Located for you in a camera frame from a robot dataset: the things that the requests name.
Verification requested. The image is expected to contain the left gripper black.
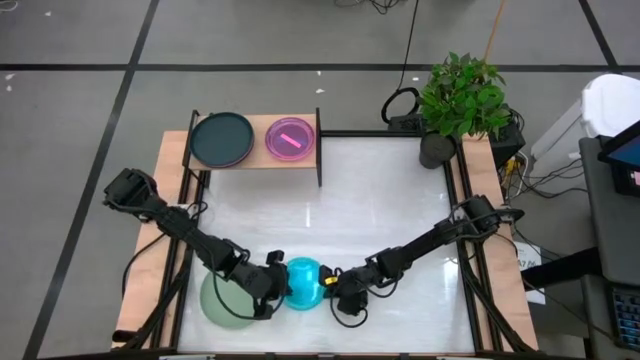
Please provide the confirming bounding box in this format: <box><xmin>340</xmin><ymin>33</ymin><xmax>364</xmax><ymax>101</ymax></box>
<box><xmin>234</xmin><ymin>250</ymin><xmax>294</xmax><ymax>301</ymax></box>

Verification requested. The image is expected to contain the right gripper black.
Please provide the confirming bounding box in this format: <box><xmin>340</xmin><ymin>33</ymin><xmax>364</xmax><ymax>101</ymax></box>
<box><xmin>318</xmin><ymin>266</ymin><xmax>374</xmax><ymax>301</ymax></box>

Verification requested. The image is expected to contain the transparent teal plate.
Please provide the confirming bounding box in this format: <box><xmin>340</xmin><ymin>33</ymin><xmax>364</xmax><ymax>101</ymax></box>
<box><xmin>283</xmin><ymin>269</ymin><xmax>326</xmax><ymax>312</ymax></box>
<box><xmin>284</xmin><ymin>256</ymin><xmax>325</xmax><ymax>301</ymax></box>

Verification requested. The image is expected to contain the transparent pink plate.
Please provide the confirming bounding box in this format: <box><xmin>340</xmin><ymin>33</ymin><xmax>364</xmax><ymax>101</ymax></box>
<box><xmin>264</xmin><ymin>116</ymin><xmax>316</xmax><ymax>162</ymax></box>

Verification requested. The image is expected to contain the dark teal plate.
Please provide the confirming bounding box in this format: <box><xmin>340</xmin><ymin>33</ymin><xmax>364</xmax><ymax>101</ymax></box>
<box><xmin>188</xmin><ymin>111</ymin><xmax>256</xmax><ymax>169</ymax></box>

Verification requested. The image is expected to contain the light green plate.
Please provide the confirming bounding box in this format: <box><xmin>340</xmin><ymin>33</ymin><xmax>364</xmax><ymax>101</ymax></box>
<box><xmin>198</xmin><ymin>269</ymin><xmax>257</xmax><ymax>331</ymax></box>

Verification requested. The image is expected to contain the wooden table side board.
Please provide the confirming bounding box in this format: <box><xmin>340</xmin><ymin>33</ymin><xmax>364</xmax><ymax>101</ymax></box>
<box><xmin>119</xmin><ymin>130</ymin><xmax>189</xmax><ymax>349</ymax></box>
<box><xmin>452</xmin><ymin>134</ymin><xmax>540</xmax><ymax>351</ymax></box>

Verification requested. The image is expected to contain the black plant pot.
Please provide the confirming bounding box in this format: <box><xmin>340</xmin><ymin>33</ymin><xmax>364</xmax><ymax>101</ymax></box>
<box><xmin>418</xmin><ymin>131</ymin><xmax>459</xmax><ymax>170</ymax></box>

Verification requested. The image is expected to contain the small black power box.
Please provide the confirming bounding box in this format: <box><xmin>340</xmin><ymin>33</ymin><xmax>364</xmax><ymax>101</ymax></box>
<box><xmin>387</xmin><ymin>113</ymin><xmax>426</xmax><ymax>134</ymax></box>

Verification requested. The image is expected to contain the white paper label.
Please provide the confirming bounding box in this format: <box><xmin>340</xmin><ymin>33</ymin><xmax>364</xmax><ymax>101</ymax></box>
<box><xmin>513</xmin><ymin>241</ymin><xmax>547</xmax><ymax>306</ymax></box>

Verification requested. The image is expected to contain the black power supply box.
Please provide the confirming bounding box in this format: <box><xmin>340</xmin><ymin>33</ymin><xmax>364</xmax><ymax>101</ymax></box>
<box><xmin>487</xmin><ymin>107</ymin><xmax>527</xmax><ymax>169</ymax></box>

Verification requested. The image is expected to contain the green leafy plant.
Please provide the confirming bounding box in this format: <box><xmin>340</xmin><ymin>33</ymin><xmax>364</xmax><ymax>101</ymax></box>
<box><xmin>417</xmin><ymin>51</ymin><xmax>514</xmax><ymax>139</ymax></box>

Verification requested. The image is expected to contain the black desk leg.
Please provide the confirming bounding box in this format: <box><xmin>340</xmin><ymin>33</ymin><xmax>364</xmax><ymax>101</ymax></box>
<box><xmin>519</xmin><ymin>247</ymin><xmax>604</xmax><ymax>291</ymax></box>

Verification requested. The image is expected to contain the grey desk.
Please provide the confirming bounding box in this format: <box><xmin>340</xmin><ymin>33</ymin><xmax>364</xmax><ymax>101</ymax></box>
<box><xmin>578</xmin><ymin>134</ymin><xmax>640</xmax><ymax>351</ymax></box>

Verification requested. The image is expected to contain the black keyboard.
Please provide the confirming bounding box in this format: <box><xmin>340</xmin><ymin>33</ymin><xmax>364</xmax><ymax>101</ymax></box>
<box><xmin>608</xmin><ymin>284</ymin><xmax>640</xmax><ymax>351</ymax></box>

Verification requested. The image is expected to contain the white lidded waste bin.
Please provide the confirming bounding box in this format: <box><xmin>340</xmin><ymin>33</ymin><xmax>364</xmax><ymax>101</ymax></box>
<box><xmin>529</xmin><ymin>73</ymin><xmax>640</xmax><ymax>176</ymax></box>

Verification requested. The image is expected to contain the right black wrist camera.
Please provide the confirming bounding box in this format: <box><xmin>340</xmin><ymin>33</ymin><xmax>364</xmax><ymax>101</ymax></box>
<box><xmin>335</xmin><ymin>293</ymin><xmax>370</xmax><ymax>317</ymax></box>

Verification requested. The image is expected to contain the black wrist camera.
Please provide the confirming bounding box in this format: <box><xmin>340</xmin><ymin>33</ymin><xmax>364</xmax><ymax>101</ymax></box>
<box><xmin>335</xmin><ymin>293</ymin><xmax>370</xmax><ymax>317</ymax></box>
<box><xmin>253</xmin><ymin>298</ymin><xmax>275</xmax><ymax>321</ymax></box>

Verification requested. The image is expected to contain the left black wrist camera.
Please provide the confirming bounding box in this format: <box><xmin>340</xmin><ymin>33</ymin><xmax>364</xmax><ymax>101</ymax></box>
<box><xmin>253</xmin><ymin>298</ymin><xmax>275</xmax><ymax>321</ymax></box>

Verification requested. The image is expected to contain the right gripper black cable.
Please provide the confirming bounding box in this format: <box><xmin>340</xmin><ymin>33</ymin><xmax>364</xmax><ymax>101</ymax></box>
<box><xmin>327</xmin><ymin>294</ymin><xmax>370</xmax><ymax>330</ymax></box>

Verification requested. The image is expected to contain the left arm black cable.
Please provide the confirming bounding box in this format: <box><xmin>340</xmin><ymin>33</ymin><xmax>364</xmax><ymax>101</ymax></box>
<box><xmin>211</xmin><ymin>269</ymin><xmax>266</xmax><ymax>321</ymax></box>

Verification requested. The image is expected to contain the wooden shelf with black frame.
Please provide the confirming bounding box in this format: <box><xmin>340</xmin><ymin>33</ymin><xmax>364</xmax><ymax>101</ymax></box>
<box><xmin>182</xmin><ymin>107</ymin><xmax>324</xmax><ymax>189</ymax></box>

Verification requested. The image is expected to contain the black metal table frame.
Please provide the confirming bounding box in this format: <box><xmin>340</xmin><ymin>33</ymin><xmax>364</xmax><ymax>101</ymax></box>
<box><xmin>112</xmin><ymin>130</ymin><xmax>539</xmax><ymax>360</ymax></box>

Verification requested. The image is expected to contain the black cable bundle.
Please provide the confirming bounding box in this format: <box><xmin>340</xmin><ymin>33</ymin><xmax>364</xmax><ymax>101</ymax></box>
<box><xmin>499</xmin><ymin>149</ymin><xmax>589</xmax><ymax>201</ymax></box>

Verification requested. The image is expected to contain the black floor cable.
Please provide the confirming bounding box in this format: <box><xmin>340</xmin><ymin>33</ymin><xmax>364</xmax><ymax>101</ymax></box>
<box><xmin>380</xmin><ymin>0</ymin><xmax>422</xmax><ymax>125</ymax></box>

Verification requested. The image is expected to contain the tablet screen with black frame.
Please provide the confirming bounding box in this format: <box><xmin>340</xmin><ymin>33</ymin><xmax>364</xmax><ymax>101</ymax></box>
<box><xmin>597</xmin><ymin>119</ymin><xmax>640</xmax><ymax>197</ymax></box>

